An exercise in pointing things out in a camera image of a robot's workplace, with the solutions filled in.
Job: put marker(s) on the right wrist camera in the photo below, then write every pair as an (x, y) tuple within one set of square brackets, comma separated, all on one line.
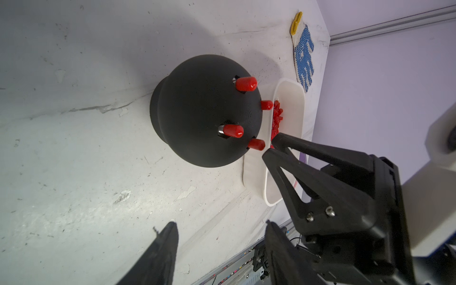
[(430, 194)]

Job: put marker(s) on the black round screw base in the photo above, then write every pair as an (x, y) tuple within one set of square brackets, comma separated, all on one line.
[(198, 96)]

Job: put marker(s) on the blue dotted work glove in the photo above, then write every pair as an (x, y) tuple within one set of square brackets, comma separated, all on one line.
[(303, 47)]

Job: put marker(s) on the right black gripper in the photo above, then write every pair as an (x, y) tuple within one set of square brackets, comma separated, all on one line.
[(350, 213)]

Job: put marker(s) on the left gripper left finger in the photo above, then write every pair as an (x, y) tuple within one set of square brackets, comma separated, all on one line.
[(157, 265)]

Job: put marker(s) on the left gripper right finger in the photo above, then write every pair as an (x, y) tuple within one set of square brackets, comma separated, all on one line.
[(285, 265)]

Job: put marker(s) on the pink purple handled tool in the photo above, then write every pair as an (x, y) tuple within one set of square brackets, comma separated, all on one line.
[(300, 168)]

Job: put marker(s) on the red screw sleeve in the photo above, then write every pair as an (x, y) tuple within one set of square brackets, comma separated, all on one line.
[(267, 105), (232, 130), (245, 84), (257, 144)]

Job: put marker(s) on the pile of red sleeves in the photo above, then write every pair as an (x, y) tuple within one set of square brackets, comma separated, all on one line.
[(277, 119)]

